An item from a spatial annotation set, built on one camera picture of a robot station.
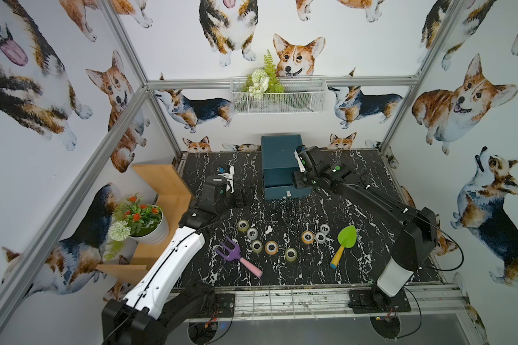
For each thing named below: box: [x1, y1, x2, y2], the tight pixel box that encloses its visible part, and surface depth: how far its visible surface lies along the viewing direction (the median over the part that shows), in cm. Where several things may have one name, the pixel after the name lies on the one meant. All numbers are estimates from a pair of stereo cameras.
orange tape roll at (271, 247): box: [264, 240, 279, 256], surface depth 89 cm
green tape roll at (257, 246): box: [251, 240, 264, 253], surface depth 89 cm
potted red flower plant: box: [104, 192, 170, 261], surface depth 73 cm
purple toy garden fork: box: [215, 235, 264, 279], surface depth 87 cm
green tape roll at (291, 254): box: [284, 247, 298, 262], surface depth 86 cm
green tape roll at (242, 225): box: [237, 219, 250, 233], surface depth 95 cm
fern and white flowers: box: [241, 48, 285, 101], surface depth 82 cm
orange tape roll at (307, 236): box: [301, 230, 315, 245], surface depth 92 cm
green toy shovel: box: [329, 224, 358, 270], surface depth 90 cm
